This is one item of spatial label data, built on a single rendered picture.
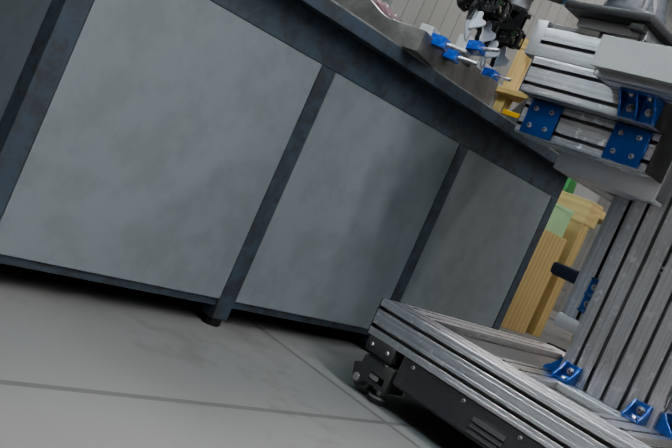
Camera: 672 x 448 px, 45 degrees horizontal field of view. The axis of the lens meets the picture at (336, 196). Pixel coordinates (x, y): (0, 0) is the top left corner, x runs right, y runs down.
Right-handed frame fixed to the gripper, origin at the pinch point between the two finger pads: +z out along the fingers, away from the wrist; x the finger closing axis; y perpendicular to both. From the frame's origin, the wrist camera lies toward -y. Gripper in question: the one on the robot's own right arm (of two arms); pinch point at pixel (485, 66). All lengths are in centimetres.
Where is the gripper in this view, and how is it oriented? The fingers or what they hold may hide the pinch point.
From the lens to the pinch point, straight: 268.8
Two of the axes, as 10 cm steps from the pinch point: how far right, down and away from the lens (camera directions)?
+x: 6.2, 2.4, 7.5
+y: 6.8, 3.3, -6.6
